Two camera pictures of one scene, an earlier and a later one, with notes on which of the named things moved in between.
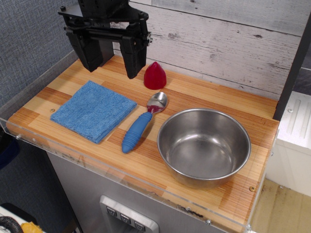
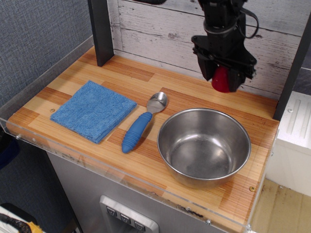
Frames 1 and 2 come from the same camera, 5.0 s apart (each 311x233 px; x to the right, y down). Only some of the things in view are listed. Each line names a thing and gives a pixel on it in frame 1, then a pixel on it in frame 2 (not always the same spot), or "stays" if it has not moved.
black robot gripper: (113, 17) to (224, 45)
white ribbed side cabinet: (290, 163) stays
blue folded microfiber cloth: (93, 112) stays
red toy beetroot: (154, 77) to (220, 79)
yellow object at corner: (30, 227) stays
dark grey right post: (301, 56) stays
